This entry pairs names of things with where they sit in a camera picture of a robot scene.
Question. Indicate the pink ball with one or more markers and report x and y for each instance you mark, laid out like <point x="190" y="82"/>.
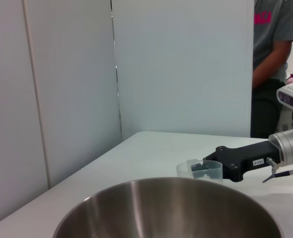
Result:
<point x="291" y="80"/>

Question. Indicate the person left hand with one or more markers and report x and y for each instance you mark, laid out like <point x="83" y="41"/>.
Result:
<point x="257" y="78"/>

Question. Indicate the white partition panel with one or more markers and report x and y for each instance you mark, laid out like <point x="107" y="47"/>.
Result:
<point x="7" y="99"/>
<point x="181" y="74"/>
<point x="74" y="86"/>

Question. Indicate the stainless steel mixing bowl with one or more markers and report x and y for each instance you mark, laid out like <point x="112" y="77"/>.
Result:
<point x="161" y="213"/>

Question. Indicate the clear plastic measuring cup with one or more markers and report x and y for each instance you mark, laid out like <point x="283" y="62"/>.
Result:
<point x="183" y="169"/>

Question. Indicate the person in grey t-shirt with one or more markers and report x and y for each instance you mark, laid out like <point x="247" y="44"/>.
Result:
<point x="268" y="37"/>

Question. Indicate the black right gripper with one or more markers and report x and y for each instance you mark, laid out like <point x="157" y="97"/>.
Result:
<point x="243" y="158"/>

